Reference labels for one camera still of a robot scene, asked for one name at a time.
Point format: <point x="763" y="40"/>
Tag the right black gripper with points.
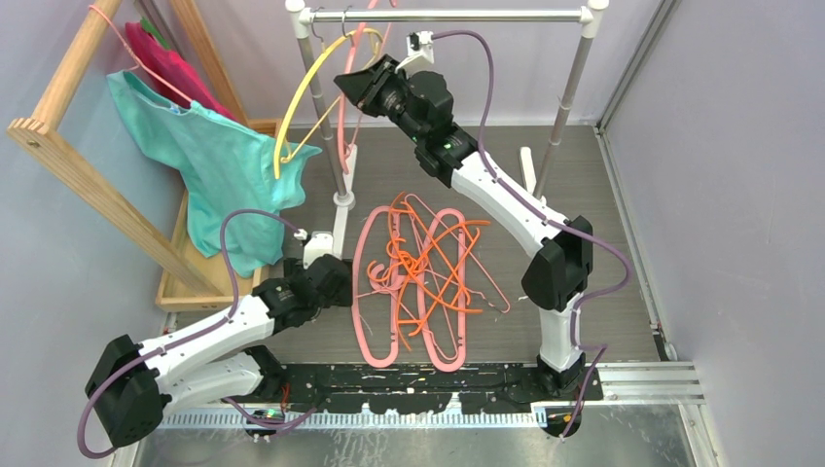
<point x="364" y="87"/>

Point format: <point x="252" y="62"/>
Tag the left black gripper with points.
<point x="341" y="296"/>

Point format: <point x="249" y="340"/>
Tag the yellow hanger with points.
<point x="303" y="84"/>

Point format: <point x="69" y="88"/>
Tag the orange plastic hanger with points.
<point x="425" y="271"/>

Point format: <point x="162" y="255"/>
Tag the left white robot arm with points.
<point x="134" y="386"/>

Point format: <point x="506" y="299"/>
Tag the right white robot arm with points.
<point x="560" y="257"/>

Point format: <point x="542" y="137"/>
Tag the wooden clothes rack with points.
<point x="57" y="251"/>

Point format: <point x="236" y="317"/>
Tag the left thick pink hanger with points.
<point x="379" y="278"/>

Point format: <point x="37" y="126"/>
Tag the thick pink hanger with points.
<point x="443" y="296"/>
<point x="379" y="278"/>

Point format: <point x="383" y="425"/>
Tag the teal t-shirt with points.
<point x="227" y="169"/>

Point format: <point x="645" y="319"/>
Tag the right thick pink hanger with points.
<point x="443" y="296"/>

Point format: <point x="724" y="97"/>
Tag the magenta garment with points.
<point x="172" y="76"/>

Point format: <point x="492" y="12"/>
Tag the white metal clothes rack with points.
<point x="589" y="17"/>

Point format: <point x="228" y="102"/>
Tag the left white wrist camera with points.
<point x="315" y="245"/>

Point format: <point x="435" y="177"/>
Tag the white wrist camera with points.
<point x="315" y="245"/>
<point x="420" y="53"/>

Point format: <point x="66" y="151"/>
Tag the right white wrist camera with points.
<point x="420" y="53"/>

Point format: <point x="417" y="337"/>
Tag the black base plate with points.
<point x="417" y="389"/>

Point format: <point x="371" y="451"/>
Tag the thin pink wire hanger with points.
<point x="138" y="62"/>

